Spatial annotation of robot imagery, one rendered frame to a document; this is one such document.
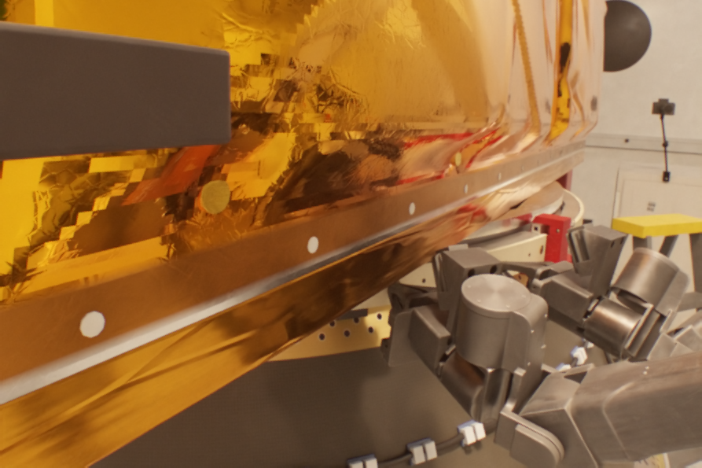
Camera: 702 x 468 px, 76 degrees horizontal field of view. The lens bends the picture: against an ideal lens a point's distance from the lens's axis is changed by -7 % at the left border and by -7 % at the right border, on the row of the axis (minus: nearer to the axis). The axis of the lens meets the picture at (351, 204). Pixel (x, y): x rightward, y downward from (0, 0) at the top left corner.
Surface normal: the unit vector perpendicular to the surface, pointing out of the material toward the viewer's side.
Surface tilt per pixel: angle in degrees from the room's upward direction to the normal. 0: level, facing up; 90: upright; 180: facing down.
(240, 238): 94
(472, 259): 10
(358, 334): 61
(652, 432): 97
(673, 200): 90
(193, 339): 90
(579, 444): 99
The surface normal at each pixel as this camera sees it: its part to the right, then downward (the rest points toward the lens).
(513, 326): -0.67, 0.28
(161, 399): 0.85, 0.12
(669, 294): -0.27, -0.32
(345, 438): 0.30, -0.29
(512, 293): 0.00, -0.92
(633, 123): -0.51, 0.15
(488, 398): 0.40, 0.35
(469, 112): 0.75, 0.36
